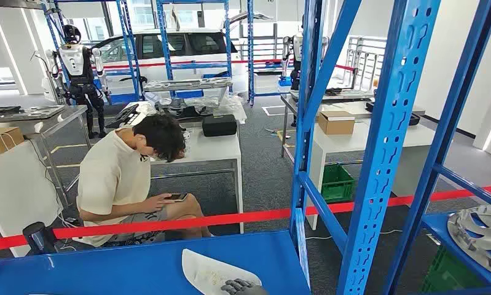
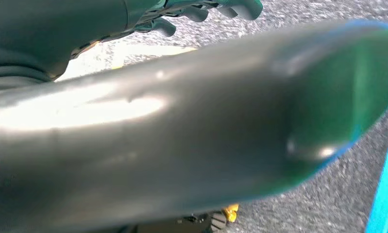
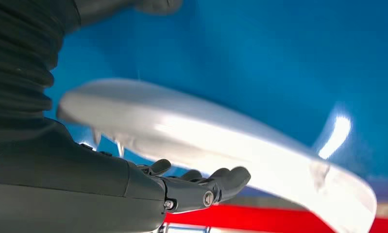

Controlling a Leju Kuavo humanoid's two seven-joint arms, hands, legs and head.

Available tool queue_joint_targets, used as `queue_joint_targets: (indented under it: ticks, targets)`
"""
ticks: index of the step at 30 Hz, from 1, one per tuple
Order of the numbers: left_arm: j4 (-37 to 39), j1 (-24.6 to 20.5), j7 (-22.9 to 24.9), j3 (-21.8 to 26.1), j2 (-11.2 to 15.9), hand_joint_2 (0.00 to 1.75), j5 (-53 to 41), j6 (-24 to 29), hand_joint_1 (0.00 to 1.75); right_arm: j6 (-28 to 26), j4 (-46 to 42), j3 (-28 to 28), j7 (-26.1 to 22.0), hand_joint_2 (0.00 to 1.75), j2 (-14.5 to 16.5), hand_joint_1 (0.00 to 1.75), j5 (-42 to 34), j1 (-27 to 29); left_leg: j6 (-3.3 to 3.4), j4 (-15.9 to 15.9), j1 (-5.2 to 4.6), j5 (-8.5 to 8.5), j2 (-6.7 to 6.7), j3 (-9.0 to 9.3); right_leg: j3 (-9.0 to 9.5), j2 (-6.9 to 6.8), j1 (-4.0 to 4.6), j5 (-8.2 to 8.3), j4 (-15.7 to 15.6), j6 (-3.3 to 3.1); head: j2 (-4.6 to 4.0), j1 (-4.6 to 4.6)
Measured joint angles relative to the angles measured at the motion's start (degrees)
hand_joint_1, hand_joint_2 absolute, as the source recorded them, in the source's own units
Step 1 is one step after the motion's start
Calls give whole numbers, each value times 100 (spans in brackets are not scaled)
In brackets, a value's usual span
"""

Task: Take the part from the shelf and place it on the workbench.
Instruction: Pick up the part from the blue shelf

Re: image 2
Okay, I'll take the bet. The blue steel shelf rack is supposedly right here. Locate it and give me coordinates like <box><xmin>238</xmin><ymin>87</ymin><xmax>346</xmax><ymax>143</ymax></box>
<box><xmin>366</xmin><ymin>111</ymin><xmax>388</xmax><ymax>233</ymax></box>

